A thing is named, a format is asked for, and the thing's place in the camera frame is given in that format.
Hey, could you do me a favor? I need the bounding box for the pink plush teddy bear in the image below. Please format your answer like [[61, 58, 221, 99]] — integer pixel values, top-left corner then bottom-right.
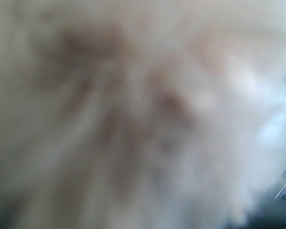
[[0, 0, 286, 229]]

